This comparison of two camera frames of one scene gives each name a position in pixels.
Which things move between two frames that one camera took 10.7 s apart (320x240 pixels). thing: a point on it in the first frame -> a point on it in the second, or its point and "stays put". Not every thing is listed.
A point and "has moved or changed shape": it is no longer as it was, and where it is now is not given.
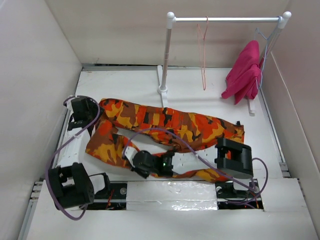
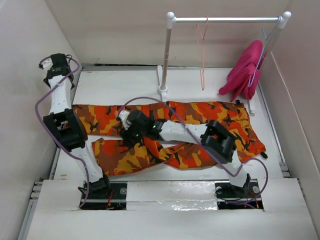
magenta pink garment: (244, 79) stays put
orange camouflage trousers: (182, 129) has moved or changed shape
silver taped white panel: (171, 195) stays put
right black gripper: (137, 168) -> (128, 140)
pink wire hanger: (199, 32) stays put
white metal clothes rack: (282, 20) stays put
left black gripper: (93, 107) -> (73, 86)
